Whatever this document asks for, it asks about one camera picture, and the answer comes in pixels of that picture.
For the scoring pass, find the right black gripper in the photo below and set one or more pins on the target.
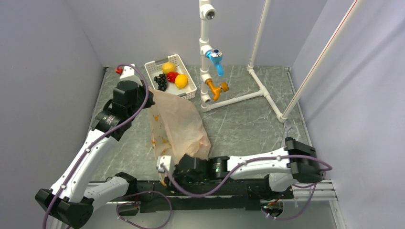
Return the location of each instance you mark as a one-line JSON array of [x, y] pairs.
[[175, 177]]

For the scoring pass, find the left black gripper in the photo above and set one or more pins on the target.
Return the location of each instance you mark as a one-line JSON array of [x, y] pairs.
[[150, 101]]

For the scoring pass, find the orange translucent plastic bag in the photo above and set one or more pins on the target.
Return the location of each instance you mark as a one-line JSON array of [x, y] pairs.
[[177, 128]]

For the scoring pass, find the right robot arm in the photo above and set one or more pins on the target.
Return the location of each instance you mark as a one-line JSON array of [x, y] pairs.
[[295, 162]]

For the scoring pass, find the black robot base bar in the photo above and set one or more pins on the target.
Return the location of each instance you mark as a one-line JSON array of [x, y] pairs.
[[247, 194]]

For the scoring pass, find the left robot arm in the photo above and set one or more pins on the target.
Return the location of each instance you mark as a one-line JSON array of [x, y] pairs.
[[69, 199]]

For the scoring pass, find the dark fake grape bunch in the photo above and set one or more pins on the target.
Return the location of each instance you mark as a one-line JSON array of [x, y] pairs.
[[161, 81]]

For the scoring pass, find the red fake pepper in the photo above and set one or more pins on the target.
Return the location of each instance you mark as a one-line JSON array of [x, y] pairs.
[[171, 76]]

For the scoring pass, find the yellow fake lemon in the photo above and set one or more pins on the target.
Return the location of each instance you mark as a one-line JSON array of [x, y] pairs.
[[168, 67]]

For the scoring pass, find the orange fake orange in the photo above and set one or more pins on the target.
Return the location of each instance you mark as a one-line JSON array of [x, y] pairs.
[[181, 81]]

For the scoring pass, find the white plastic basket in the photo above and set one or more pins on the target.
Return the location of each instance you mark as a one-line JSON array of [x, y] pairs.
[[153, 69]]

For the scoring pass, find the orange plastic faucet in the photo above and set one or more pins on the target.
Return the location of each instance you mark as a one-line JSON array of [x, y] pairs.
[[217, 90]]

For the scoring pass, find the blue plastic faucet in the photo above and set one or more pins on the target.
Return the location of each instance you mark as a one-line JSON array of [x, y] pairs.
[[215, 56]]

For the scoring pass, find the silver wrench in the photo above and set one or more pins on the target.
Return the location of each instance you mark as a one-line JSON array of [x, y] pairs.
[[287, 126]]

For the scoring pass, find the white diagonal pole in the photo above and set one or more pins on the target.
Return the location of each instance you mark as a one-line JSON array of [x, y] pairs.
[[306, 82]]

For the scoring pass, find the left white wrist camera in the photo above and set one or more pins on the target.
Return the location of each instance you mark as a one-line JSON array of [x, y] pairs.
[[128, 77]]

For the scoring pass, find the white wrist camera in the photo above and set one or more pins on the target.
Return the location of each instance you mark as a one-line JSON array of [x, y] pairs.
[[165, 164], [128, 77]]

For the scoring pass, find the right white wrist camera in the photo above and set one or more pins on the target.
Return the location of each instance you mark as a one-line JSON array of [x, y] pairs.
[[165, 164]]

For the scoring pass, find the white pvc pipe frame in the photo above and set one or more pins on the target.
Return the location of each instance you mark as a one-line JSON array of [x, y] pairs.
[[210, 93]]

